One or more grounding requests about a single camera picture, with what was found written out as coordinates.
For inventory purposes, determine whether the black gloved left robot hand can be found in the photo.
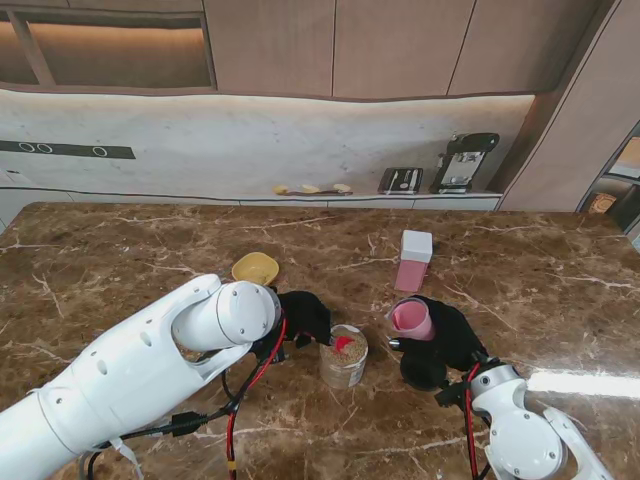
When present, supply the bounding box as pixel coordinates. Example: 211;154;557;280
276;289;335;350

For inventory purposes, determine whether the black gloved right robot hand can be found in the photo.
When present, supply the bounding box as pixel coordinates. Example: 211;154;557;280
389;297;489;374

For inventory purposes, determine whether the black round jar lid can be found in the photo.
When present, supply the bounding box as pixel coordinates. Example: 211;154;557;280
399;349;449;392

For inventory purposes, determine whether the pink plastic measuring cup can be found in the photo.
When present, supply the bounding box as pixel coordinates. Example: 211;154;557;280
384;297;436;342

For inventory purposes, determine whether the clear grain jar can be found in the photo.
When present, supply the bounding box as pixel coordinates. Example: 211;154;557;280
318;323;369;390

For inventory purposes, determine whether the pink container with white lid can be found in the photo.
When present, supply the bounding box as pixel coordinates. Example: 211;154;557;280
393;229;434;293

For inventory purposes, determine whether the yellow plastic bowl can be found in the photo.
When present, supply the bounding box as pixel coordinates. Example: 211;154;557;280
231;252;280;287

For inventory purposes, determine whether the dark wooden serving board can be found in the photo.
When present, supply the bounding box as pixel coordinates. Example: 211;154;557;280
284;188;354;197

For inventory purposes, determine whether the white back counter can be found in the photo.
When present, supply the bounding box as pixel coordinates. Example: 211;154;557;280
0;185;504;231

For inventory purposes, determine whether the black toaster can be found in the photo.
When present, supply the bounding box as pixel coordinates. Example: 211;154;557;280
377;167;424;195

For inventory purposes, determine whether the black espresso machine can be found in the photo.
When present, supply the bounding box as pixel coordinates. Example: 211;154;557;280
429;132;501;195

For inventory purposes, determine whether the beige patterned box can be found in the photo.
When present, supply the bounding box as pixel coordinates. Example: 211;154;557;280
587;192;617;215

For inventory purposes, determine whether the tall beige cabinet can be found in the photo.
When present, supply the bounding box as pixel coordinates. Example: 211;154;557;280
498;0;640;214

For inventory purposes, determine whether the built-in lit shelving alcove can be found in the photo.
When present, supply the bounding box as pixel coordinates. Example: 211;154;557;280
574;130;640;236

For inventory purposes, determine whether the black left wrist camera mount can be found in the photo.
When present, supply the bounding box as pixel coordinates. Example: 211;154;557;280
252;337;290;369

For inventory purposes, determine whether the red and black right arm cable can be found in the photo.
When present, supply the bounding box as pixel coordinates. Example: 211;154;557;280
462;362;494;480

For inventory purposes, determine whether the red and black arm cable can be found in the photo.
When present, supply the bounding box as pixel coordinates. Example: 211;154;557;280
79;312;291;480
462;362;494;480

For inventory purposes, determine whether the red and black left arm cable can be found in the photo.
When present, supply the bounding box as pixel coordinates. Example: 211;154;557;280
79;312;291;480

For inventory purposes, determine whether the beige wall cabinet door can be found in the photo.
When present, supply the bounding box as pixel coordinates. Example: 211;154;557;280
331;0;477;100
446;0;619;97
203;0;337;100

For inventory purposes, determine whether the black wall control strip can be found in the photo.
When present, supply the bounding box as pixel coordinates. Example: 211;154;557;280
0;140;137;161

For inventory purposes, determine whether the lit open wall shelf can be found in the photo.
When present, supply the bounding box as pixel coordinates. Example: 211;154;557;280
0;0;218;94

